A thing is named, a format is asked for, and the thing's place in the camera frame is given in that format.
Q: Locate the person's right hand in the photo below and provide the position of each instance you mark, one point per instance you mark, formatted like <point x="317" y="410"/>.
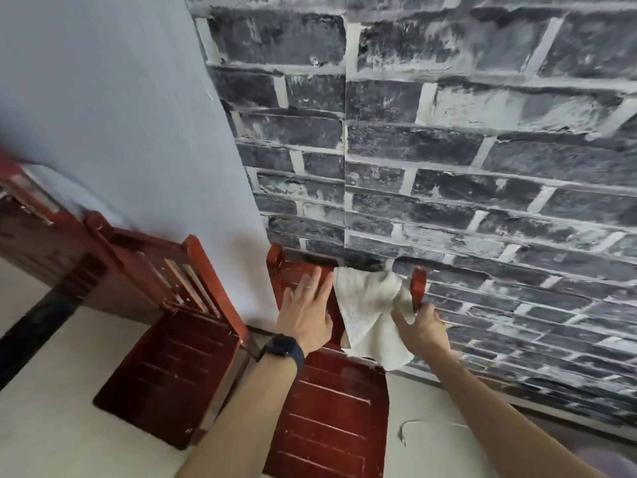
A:
<point x="425" y="333"/>

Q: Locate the person's left hand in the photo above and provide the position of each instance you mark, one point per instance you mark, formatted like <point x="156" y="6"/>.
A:
<point x="302" y="321"/>

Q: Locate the person's left little finger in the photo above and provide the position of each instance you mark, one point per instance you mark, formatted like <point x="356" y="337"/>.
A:
<point x="286" y="301"/>

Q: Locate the person's left middle finger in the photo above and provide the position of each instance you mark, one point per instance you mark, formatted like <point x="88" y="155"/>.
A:
<point x="313" y="286"/>

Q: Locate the person's right thumb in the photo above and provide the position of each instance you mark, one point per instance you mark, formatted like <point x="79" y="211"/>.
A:
<point x="402" y="322"/>

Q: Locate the white cloth towel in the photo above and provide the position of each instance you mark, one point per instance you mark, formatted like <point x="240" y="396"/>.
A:
<point x="368" y="313"/>

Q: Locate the person's left forearm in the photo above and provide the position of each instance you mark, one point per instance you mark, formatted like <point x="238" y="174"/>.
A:
<point x="249" y="423"/>

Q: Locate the person's right forearm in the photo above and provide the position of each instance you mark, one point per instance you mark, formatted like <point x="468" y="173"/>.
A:
<point x="502" y="423"/>

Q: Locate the black smartwatch with blue band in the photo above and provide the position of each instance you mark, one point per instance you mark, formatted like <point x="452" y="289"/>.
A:
<point x="282" y="349"/>

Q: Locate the red wooden slatted chair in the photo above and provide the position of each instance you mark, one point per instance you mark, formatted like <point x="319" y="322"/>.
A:
<point x="333" y="413"/>
<point x="169" y="363"/>

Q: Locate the dark red wooden table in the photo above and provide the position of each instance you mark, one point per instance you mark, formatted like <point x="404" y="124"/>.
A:
<point x="45" y="243"/>

